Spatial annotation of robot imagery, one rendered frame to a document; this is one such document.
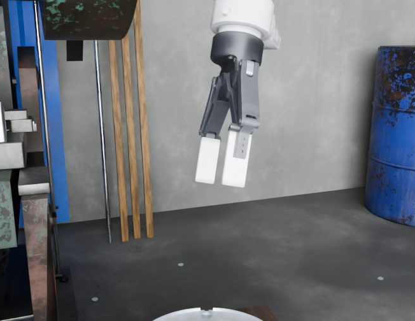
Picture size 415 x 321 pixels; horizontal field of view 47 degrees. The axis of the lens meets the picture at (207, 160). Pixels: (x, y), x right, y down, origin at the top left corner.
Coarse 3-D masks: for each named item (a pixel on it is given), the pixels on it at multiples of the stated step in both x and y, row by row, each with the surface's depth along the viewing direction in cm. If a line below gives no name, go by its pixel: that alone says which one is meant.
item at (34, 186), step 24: (24, 48) 145; (24, 72) 139; (24, 96) 138; (24, 168) 107; (24, 192) 95; (48, 192) 97; (24, 216) 93; (48, 216) 95; (48, 240) 96; (48, 264) 97; (48, 288) 99; (72, 288) 176; (48, 312) 100; (72, 312) 160
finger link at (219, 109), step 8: (216, 80) 70; (216, 88) 70; (216, 96) 71; (216, 104) 72; (224, 104) 72; (216, 112) 72; (224, 112) 73; (208, 120) 73; (216, 120) 73; (224, 120) 74; (208, 128) 74; (216, 128) 74; (216, 136) 75
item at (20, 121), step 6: (24, 108) 119; (6, 114) 114; (12, 114) 114; (18, 114) 115; (24, 114) 115; (12, 120) 114; (18, 120) 114; (24, 120) 115; (30, 120) 115; (12, 126) 114; (18, 126) 115; (24, 126) 115; (30, 126) 115
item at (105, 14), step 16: (16, 0) 124; (32, 0) 124; (48, 0) 91; (64, 0) 92; (80, 0) 93; (96, 0) 94; (112, 0) 95; (128, 0) 96; (48, 16) 96; (64, 16) 97; (80, 16) 98; (96, 16) 99; (112, 16) 100; (128, 16) 101; (48, 32) 104; (64, 32) 105; (80, 32) 106; (96, 32) 107; (112, 32) 108
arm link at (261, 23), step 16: (224, 0) 66; (240, 0) 65; (256, 0) 65; (224, 16) 66; (240, 16) 65; (256, 16) 65; (272, 16) 69; (256, 32) 67; (272, 32) 71; (272, 48) 75
